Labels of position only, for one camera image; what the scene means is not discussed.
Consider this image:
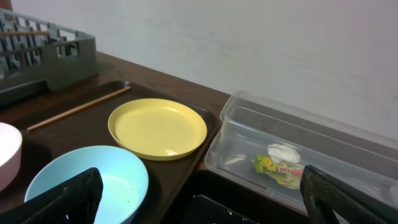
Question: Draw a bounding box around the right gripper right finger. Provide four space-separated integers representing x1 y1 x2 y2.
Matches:
300 165 397 224

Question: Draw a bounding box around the light blue bowl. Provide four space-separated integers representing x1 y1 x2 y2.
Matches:
24 146 149 224

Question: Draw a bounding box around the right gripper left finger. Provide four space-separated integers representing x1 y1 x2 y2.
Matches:
1 167 103 224

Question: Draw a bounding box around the yellow plate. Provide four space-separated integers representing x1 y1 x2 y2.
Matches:
108 98 208 161

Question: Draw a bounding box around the clear plastic bin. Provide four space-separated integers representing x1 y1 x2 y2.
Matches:
205 91 397 213

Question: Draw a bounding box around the green orange snack wrapper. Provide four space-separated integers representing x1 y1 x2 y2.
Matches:
254 154 304 189

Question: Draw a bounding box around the white tissue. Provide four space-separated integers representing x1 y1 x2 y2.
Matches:
267 144 300 164

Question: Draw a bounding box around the black waste tray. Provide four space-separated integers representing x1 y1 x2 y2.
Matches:
160 170 309 224

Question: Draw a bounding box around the dark brown serving tray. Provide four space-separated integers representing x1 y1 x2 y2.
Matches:
1 81 220 223

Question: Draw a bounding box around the white pink bowl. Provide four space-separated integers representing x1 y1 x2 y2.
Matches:
1 123 22 190

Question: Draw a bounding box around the grey dishwasher rack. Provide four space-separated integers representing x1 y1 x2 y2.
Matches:
1 9 98 105

